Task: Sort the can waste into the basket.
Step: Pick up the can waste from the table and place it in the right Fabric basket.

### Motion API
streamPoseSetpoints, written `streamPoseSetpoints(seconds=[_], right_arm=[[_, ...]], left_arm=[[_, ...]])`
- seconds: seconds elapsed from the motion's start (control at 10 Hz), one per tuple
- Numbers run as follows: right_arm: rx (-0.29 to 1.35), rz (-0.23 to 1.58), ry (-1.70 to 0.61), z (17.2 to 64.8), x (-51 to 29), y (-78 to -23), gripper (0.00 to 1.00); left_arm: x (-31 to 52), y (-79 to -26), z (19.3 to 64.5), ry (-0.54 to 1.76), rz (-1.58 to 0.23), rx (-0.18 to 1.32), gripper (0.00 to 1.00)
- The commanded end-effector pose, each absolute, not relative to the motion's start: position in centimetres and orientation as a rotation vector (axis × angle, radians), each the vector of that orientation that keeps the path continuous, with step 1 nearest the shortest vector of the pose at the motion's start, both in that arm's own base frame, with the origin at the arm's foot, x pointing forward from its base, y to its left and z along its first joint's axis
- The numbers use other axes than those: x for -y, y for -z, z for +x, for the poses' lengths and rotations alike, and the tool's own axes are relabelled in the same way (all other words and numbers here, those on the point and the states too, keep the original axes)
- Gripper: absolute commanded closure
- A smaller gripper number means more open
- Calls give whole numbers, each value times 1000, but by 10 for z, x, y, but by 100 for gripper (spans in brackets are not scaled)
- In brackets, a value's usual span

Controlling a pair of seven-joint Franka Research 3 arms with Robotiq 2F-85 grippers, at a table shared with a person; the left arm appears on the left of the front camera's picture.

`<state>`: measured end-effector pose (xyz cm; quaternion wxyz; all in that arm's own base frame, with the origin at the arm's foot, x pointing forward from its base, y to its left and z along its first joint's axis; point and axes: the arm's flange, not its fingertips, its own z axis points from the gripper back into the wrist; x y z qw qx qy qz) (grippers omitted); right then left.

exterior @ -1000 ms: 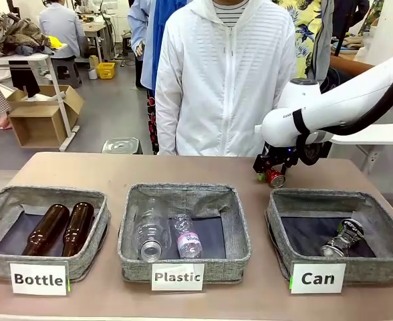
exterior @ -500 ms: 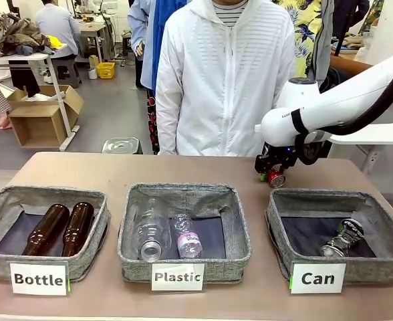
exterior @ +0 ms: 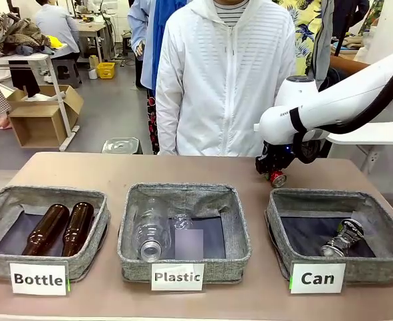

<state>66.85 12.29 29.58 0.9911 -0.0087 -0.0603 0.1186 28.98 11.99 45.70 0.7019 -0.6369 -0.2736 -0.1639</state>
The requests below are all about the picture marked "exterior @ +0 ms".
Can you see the white small bucket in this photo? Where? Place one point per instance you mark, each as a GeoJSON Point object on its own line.
{"type": "Point", "coordinates": [92, 73]}

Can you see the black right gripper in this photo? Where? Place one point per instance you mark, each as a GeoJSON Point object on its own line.
{"type": "Point", "coordinates": [275, 158]}

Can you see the brown rolled material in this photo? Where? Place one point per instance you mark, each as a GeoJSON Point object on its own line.
{"type": "Point", "coordinates": [345, 65]}

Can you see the open cardboard box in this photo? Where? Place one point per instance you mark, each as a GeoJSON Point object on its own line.
{"type": "Point", "coordinates": [39, 127]}

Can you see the large clear plastic bottle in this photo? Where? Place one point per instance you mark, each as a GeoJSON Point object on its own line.
{"type": "Point", "coordinates": [151, 227]}

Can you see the black red floral trousers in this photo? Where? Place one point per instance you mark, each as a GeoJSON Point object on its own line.
{"type": "Point", "coordinates": [153, 123]}

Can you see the wooden background table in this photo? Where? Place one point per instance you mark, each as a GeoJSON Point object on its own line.
{"type": "Point", "coordinates": [89, 30]}

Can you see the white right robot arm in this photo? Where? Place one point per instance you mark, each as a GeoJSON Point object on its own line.
{"type": "Point", "coordinates": [333, 100]}

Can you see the yellow plastic crate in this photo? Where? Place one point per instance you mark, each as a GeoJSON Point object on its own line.
{"type": "Point", "coordinates": [105, 70]}

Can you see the yellow floral shirt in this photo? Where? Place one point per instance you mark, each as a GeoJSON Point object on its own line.
{"type": "Point", "coordinates": [303, 33]}

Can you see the white table with clothes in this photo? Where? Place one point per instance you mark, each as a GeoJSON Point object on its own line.
{"type": "Point", "coordinates": [32, 58]}

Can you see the grey fabric basket plastic label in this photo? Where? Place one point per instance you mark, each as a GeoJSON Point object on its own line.
{"type": "Point", "coordinates": [183, 197]}

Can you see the person in white jacket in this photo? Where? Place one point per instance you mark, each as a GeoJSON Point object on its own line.
{"type": "Point", "coordinates": [226, 83]}

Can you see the white sign reading Bottle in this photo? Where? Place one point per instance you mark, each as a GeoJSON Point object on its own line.
{"type": "Point", "coordinates": [38, 279]}

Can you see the grey fabric basket bottle label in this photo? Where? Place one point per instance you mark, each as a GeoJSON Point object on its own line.
{"type": "Point", "coordinates": [89, 254]}

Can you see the grey fabric basket can label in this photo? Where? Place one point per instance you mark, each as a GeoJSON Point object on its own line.
{"type": "Point", "coordinates": [383, 264]}

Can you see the person in light shirt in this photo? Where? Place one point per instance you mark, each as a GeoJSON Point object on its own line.
{"type": "Point", "coordinates": [56, 26]}

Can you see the crushed black silver can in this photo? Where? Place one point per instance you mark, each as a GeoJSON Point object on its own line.
{"type": "Point", "coordinates": [345, 235]}

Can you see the yellow cap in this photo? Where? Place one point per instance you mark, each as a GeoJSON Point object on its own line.
{"type": "Point", "coordinates": [56, 41]}

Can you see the crushed red can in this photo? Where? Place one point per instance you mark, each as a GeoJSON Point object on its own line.
{"type": "Point", "coordinates": [278, 179]}

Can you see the white sign reading Can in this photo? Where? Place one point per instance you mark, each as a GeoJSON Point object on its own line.
{"type": "Point", "coordinates": [317, 278]}

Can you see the white side table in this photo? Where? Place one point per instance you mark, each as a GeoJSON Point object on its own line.
{"type": "Point", "coordinates": [383, 137]}

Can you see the pile of patterned clothes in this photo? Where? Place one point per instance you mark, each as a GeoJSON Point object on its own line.
{"type": "Point", "coordinates": [12, 33]}

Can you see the brown glass bottle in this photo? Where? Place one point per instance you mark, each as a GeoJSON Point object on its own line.
{"type": "Point", "coordinates": [47, 230]}
{"type": "Point", "coordinates": [77, 227]}

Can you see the white sign reading Plastic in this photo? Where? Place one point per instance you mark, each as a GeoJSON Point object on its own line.
{"type": "Point", "coordinates": [177, 277]}

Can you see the mannequin in blue clothes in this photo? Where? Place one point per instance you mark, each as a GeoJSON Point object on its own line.
{"type": "Point", "coordinates": [146, 43]}

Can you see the small crushed clear plastic bottle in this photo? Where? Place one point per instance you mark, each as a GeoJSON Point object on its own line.
{"type": "Point", "coordinates": [183, 222]}

